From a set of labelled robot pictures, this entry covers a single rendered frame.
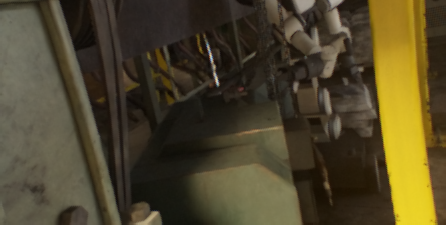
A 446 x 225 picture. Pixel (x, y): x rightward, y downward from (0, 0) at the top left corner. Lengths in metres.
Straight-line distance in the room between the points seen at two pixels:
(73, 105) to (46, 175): 0.11
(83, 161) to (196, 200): 0.34
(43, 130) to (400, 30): 0.97
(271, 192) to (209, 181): 0.14
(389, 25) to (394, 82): 0.16
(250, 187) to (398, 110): 0.58
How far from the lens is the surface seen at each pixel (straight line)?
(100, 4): 0.80
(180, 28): 2.05
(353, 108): 3.43
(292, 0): 2.19
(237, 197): 0.99
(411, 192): 1.49
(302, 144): 1.37
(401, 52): 1.35
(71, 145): 0.73
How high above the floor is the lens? 1.21
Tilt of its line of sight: 14 degrees down
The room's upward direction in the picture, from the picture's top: 11 degrees counter-clockwise
